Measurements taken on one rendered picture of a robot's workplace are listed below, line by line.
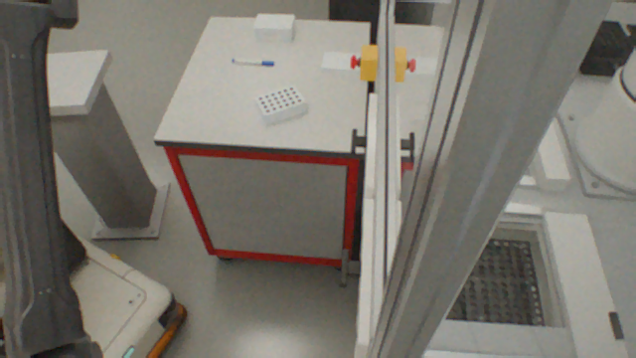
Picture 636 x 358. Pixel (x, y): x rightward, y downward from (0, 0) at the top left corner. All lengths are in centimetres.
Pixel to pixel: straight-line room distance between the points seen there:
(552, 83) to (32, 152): 40
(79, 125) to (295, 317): 102
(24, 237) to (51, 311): 7
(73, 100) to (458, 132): 141
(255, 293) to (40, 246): 141
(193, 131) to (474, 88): 114
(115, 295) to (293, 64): 96
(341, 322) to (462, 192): 153
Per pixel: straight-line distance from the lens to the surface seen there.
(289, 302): 178
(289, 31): 154
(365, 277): 79
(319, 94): 134
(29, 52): 46
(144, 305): 158
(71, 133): 169
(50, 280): 47
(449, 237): 28
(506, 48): 18
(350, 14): 177
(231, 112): 132
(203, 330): 180
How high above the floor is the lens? 164
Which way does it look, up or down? 51 degrees down
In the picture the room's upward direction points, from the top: 2 degrees counter-clockwise
